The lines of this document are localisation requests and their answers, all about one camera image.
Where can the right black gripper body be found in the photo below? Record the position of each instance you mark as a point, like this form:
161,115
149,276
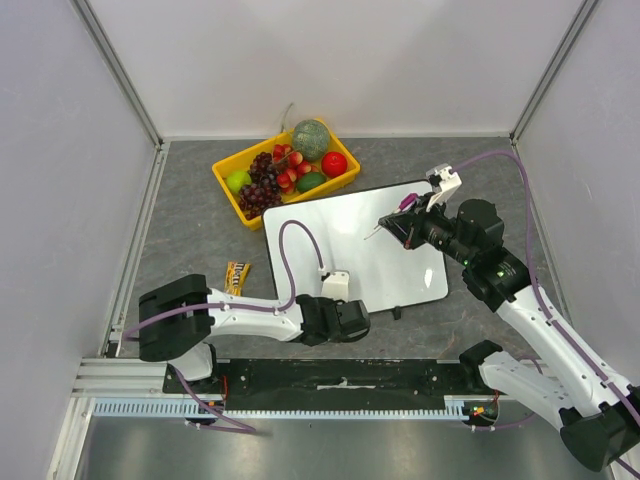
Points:
413,229

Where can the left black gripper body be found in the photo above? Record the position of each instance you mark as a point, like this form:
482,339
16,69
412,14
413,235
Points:
325,302

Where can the white marker with pink cap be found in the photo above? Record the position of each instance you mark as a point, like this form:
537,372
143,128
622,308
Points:
404,205

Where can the white whiteboard black frame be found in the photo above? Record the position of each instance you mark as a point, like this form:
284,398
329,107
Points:
382,273

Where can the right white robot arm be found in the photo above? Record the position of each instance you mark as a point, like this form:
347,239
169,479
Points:
594,408

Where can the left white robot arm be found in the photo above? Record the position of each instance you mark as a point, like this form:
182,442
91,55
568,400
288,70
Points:
178,320

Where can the red apple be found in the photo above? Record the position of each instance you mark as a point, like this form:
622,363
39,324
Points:
334,164

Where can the yellow candy packet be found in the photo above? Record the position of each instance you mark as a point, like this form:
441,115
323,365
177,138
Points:
235,277

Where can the green avocado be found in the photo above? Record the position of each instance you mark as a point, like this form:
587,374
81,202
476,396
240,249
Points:
310,181

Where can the red peach slices cluster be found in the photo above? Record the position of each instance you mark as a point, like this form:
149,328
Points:
290,167

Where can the green netted melon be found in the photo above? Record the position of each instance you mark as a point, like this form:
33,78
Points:
311,138

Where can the dark purple grape bunch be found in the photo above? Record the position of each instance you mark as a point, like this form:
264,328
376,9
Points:
263,190

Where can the yellow plastic tray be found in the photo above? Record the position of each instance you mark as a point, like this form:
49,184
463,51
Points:
243,159

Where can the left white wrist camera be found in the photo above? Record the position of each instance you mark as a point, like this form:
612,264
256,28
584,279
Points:
335,285

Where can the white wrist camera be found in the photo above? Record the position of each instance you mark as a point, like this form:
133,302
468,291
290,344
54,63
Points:
335,285
444,182

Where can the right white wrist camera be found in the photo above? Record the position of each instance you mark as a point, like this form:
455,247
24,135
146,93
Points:
444,182

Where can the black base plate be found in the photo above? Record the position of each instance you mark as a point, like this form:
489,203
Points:
339,383

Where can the white slotted cable duct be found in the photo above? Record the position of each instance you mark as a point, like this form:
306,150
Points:
183,408

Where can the left aluminium frame post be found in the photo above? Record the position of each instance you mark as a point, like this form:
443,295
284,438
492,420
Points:
101,40

